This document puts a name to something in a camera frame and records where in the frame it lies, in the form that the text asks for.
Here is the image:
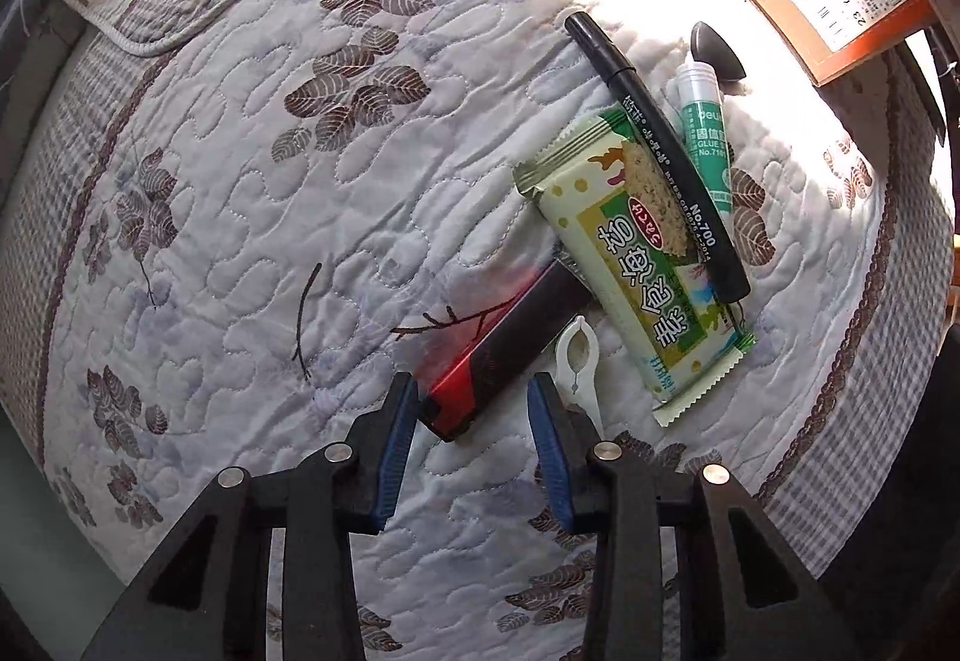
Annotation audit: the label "green white glue stick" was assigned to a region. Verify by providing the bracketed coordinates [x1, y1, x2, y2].
[675, 60, 732, 219]

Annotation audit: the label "white plastic clip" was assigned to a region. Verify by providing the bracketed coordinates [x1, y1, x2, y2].
[553, 315, 604, 435]

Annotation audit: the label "small dark round object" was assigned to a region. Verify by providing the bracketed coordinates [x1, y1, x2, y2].
[690, 21, 747, 83]

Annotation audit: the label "black marker pen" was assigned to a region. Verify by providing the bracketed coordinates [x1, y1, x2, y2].
[563, 11, 750, 304]

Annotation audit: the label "floral quilted bedspread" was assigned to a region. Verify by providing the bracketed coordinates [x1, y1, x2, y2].
[0, 0, 960, 661]

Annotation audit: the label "red black lighter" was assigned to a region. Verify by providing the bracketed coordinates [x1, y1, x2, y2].
[420, 255, 594, 441]

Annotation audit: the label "green seaweed snack packet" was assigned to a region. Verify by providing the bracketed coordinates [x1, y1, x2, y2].
[514, 109, 755, 427]

